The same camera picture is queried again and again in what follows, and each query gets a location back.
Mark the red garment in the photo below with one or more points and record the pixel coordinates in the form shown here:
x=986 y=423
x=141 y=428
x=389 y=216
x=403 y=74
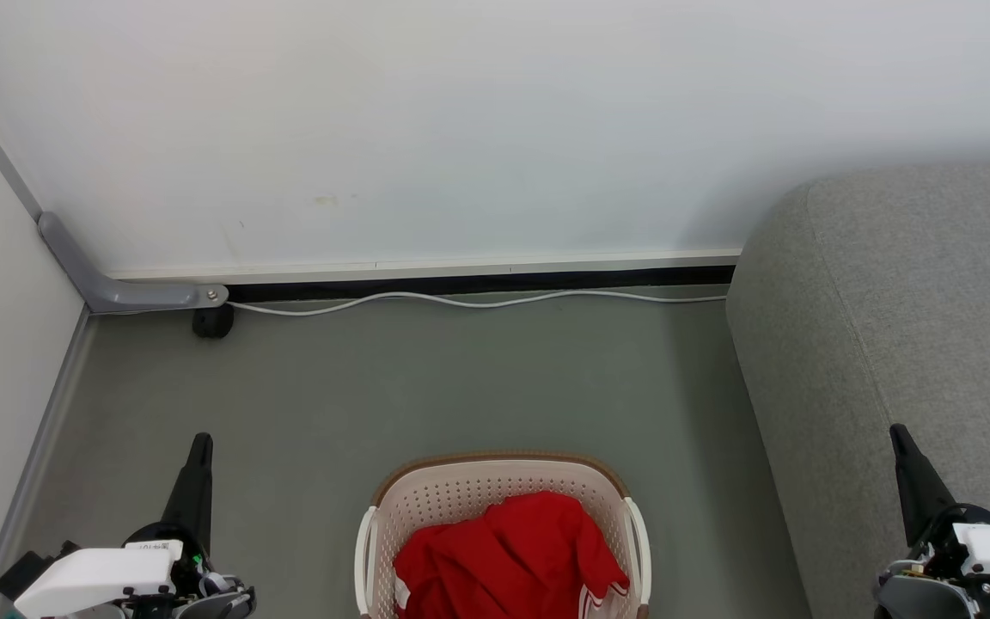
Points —
x=512 y=559

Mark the grey metal angle bracket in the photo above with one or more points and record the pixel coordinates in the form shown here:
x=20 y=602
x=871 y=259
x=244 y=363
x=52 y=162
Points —
x=134 y=294

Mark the grey fabric sofa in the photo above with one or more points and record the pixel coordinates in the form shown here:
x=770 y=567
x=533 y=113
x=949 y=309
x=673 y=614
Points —
x=890 y=344

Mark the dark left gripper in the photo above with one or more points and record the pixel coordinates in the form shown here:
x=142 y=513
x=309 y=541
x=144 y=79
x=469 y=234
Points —
x=211 y=589

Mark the black caster wheel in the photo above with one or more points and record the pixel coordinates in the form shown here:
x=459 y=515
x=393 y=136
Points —
x=213 y=322

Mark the white baseboard strip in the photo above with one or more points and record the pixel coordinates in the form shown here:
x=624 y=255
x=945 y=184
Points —
x=461 y=268

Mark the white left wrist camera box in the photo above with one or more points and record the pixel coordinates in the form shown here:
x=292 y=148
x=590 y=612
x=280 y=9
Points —
x=91 y=576

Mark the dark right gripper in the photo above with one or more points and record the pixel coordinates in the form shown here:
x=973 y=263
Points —
x=933 y=593

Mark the cream perforated laundry basket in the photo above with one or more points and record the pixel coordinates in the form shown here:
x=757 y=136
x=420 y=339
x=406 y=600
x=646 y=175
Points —
x=452 y=494

